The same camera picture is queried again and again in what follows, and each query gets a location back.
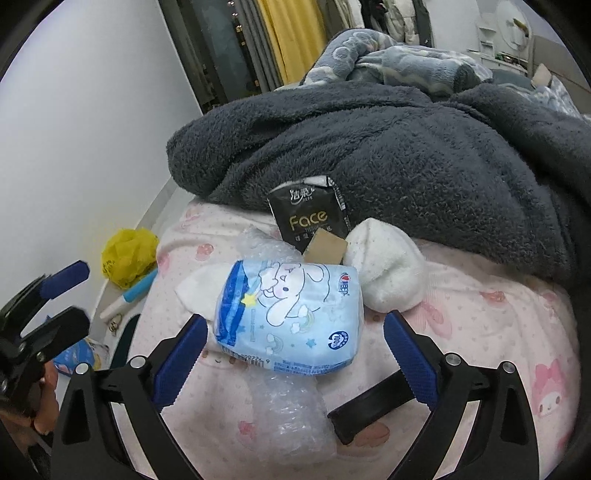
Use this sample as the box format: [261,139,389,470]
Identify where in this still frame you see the black tissue pack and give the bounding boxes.
[267,174,354,256]

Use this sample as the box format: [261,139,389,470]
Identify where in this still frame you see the white dresser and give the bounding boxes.
[466,23,530,73]

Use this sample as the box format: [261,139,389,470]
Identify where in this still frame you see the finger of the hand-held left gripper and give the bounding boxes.
[11,305,91,365]
[0,261,90,333]

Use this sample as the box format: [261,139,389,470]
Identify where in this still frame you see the pink printed bed sheet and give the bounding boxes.
[111,203,583,480]

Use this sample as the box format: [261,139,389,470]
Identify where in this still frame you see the person's left hand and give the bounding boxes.
[38,368,62,435]

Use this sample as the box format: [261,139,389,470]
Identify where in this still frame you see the plastic bottle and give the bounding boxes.
[205,259,365,376]

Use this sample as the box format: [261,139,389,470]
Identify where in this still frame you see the blue snack packet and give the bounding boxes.
[53,337,110,377]

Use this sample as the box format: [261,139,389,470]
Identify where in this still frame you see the yellow curtain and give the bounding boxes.
[256,0,329,86]

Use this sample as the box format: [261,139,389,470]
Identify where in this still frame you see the brown cardboard piece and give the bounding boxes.
[302,231,349,267]

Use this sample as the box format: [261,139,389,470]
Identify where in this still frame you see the dark glass door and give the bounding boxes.
[159,0,273,117]

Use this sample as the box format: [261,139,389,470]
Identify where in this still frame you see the yellow plastic bag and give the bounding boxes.
[102,227,160,289]

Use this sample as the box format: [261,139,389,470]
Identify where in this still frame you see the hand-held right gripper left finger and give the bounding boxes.
[51,314,208,480]

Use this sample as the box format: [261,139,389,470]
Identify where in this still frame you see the blue cloud print blanket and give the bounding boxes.
[300,28,495,97]

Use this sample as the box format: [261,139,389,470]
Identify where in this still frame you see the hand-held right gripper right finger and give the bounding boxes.
[327,310,541,480]

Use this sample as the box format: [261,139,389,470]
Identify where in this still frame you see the grey curtain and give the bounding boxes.
[231,0,283,91]

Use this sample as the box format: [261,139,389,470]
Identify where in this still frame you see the clear bubble wrap roll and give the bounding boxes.
[235,226,340,468]

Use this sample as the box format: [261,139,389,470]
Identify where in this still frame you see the blue plush forked stick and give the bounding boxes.
[99,270,160,322]

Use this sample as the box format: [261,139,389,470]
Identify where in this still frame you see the round white mirror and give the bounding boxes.
[492,0,534,54]

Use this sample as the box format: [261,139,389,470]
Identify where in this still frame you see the dark grey fleece blanket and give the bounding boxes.
[166,85,591,283]

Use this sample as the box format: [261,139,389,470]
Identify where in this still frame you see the hanging clothes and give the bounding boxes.
[323,0,437,47]

